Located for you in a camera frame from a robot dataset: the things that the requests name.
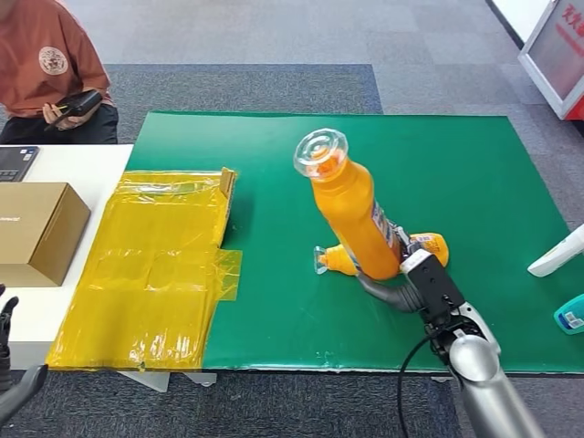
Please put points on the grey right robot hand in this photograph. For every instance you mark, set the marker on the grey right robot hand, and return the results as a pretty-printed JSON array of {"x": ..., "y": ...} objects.
[{"x": 388, "y": 295}]

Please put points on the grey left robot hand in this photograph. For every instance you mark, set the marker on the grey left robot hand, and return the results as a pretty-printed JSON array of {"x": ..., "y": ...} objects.
[{"x": 13, "y": 393}]

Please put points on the orange bottle with clear cap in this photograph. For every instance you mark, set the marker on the orange bottle with clear cap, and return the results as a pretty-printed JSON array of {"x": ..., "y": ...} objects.
[
  {"x": 351, "y": 205},
  {"x": 431, "y": 245}
]

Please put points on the black handheld device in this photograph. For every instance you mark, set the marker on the black handheld device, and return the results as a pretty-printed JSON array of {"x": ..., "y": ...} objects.
[{"x": 80, "y": 103}]

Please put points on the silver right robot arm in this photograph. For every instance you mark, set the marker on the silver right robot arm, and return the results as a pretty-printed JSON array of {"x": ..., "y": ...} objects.
[{"x": 484, "y": 375}]

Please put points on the white plastic bottle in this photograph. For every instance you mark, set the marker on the white plastic bottle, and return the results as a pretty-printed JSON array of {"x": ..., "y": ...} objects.
[{"x": 559, "y": 257}]

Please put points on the teal plastic bottle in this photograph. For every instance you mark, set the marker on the teal plastic bottle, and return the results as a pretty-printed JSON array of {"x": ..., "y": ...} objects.
[{"x": 573, "y": 315}]

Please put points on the green table mat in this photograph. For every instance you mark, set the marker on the green table mat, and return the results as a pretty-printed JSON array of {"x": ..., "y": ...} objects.
[{"x": 456, "y": 175}]

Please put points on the brown cardboard box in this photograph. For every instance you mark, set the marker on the brown cardboard box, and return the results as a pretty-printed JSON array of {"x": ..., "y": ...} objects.
[{"x": 32, "y": 230}]

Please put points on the flat box in yellow wrap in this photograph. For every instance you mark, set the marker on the flat box in yellow wrap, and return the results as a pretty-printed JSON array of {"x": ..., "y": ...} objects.
[{"x": 150, "y": 272}]

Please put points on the white and red display stand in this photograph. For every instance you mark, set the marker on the white and red display stand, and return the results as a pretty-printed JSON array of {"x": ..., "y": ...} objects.
[{"x": 554, "y": 54}]

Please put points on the person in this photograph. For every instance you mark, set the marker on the person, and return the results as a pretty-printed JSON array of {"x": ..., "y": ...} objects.
[{"x": 41, "y": 60}]

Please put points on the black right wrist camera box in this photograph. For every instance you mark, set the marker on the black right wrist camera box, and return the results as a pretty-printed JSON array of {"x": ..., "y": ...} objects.
[{"x": 433, "y": 284}]

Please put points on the white table bracket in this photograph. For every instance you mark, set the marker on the white table bracket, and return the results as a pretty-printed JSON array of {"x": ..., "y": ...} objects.
[
  {"x": 203, "y": 379},
  {"x": 150, "y": 381}
]

